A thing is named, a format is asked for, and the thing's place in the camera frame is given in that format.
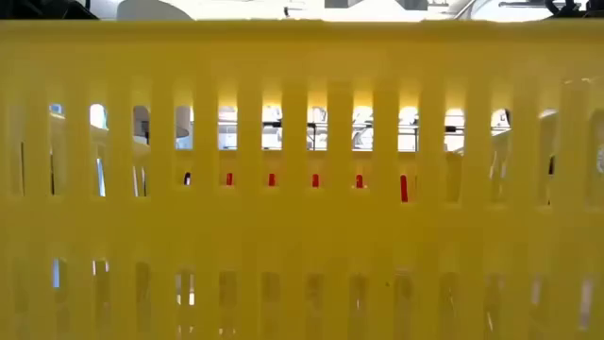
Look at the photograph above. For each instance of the red slotted plastic basket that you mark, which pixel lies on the red slotted plastic basket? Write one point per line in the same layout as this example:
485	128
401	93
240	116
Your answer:
404	189

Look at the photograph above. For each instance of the yellow slotted plastic basket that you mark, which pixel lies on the yellow slotted plastic basket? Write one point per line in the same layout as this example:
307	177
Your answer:
302	226

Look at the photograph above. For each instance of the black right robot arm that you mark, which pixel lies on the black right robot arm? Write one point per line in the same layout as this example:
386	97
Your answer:
573	7

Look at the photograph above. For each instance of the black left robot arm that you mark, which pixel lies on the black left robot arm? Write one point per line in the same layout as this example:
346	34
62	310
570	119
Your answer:
42	8

